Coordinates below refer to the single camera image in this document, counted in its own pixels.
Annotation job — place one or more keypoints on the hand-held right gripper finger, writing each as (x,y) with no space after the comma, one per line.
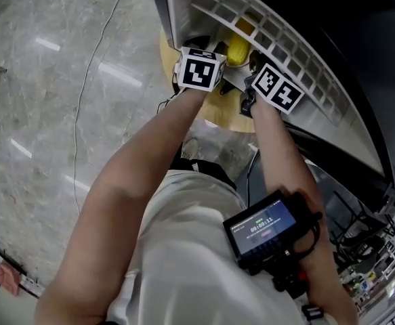
(255,61)

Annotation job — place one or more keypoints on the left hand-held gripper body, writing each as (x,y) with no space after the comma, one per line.
(197,71)

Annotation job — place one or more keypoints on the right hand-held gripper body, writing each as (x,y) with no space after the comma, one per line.
(276,88)

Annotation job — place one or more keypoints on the yellow corn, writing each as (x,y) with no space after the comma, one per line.
(238,50)

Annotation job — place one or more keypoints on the grey fridge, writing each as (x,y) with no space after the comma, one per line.
(319,22)

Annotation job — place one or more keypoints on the person's right forearm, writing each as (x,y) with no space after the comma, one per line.
(285,161)

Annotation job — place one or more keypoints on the person's left forearm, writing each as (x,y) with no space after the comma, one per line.
(122,195)

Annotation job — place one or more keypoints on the round wooden table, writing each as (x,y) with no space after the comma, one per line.
(214,108)

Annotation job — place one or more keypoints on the person's grey shoe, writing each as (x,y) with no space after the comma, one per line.
(189,147)

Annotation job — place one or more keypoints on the person's black shorts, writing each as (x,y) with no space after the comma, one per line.
(204,168)

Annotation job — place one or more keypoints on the black chest-mounted monitor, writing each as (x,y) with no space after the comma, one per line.
(263,230)

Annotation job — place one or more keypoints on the person's white shirt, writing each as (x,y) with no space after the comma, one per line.
(190,249)

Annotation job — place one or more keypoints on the cluttered metal cart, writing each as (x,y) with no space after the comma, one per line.
(376,249)

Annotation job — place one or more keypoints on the pink cloth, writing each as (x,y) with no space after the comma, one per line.
(9,279)

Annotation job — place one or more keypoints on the black monitor mount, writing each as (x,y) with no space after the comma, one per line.
(290,281)

